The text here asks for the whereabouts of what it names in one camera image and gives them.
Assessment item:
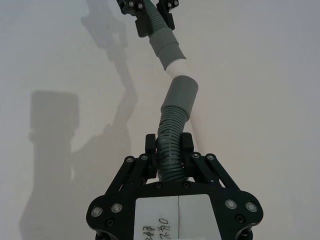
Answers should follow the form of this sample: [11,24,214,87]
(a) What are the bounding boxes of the white three-arm plastic piece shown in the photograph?
[166,57,209,154]

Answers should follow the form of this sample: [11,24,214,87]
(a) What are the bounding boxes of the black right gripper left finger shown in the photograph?
[104,133,158,196]

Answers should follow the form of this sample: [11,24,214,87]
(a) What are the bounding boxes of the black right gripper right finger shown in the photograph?
[181,132,237,193]

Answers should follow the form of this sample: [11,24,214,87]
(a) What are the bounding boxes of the grey corrugated hose with cuff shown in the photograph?
[144,0,187,72]
[156,75,200,183]

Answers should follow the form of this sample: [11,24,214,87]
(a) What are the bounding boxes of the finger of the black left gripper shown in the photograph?
[117,0,154,39]
[157,0,180,30]

